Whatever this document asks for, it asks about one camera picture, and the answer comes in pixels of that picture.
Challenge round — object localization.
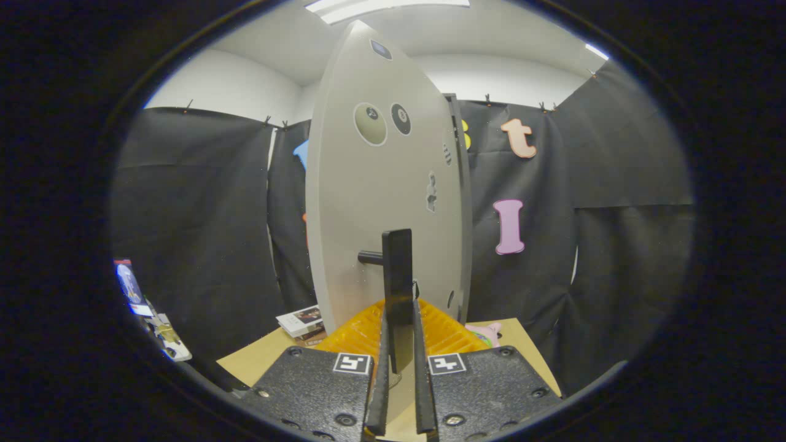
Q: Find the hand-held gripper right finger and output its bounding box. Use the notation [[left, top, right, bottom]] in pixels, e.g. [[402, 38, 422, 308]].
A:
[[410, 298, 564, 442]]

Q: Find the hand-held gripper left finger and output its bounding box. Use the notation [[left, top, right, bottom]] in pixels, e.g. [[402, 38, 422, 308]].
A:
[[243, 299, 392, 442]]

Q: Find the black door handle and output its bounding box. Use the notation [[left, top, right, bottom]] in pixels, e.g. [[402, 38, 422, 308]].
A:
[[358, 228, 415, 374]]

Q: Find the pale shoe cabinet door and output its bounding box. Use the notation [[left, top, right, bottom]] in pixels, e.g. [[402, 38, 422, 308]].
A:
[[305, 20, 465, 357]]

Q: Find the grey shoe cabinet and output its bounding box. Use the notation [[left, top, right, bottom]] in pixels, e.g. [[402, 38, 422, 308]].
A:
[[443, 92, 473, 325]]

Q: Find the green pink plush toy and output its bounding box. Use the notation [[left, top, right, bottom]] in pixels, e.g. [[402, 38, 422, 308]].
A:
[[465, 322, 503, 349]]

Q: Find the black backdrop cloth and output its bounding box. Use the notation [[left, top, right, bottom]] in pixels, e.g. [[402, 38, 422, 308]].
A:
[[111, 58, 695, 397]]

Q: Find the long ceiling light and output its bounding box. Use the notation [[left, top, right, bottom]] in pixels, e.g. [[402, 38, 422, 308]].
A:
[[305, 0, 471, 25]]

